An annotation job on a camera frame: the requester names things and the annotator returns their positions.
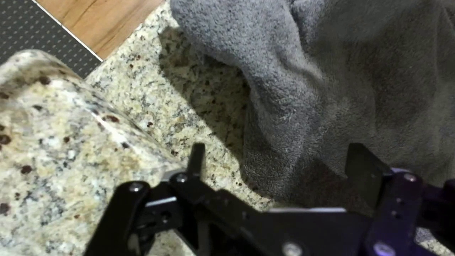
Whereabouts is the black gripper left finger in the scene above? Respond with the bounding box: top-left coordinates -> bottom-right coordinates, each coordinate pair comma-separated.
84,141 -> 225,256

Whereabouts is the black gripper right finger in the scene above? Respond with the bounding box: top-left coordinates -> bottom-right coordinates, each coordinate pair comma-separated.
345,141 -> 455,256

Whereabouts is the grey towel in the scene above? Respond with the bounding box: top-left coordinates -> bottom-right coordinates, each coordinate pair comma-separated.
168,0 -> 455,203

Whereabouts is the dark dotted floor mat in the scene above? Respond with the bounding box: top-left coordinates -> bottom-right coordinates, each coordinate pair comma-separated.
0,0 -> 104,79

